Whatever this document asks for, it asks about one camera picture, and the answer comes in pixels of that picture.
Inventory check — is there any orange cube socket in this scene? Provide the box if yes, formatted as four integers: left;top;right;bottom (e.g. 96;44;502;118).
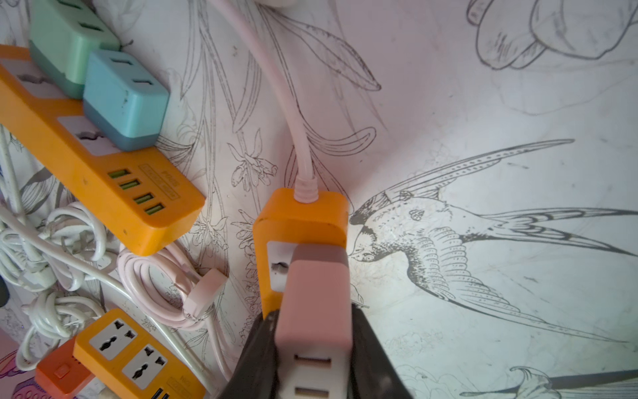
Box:
35;338;95;399

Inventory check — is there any green plug on rear strip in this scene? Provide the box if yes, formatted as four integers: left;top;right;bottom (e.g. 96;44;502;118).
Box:
29;0;121;99

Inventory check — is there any small yellow power strip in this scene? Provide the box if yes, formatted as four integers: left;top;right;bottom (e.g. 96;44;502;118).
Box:
253;188;350;317

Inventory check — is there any white coiled cable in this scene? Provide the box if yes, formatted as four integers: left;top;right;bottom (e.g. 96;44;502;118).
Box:
0;124;215;395

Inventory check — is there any orange power strip rear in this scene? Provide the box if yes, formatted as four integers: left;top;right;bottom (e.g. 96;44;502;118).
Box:
1;45;205;256

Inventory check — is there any pink plug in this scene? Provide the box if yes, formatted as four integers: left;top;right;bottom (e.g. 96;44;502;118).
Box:
275;244;353;398

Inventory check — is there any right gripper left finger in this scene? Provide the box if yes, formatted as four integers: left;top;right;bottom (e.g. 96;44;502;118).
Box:
219;311;279;399

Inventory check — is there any blue plug on rear strip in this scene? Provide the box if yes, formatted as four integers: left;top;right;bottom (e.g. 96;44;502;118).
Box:
82;50;169;151

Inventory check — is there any pink coiled cable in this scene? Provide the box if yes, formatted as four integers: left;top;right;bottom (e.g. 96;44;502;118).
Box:
116;0;320;380

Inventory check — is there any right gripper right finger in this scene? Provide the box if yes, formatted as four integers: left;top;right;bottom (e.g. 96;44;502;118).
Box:
348;304;413;399

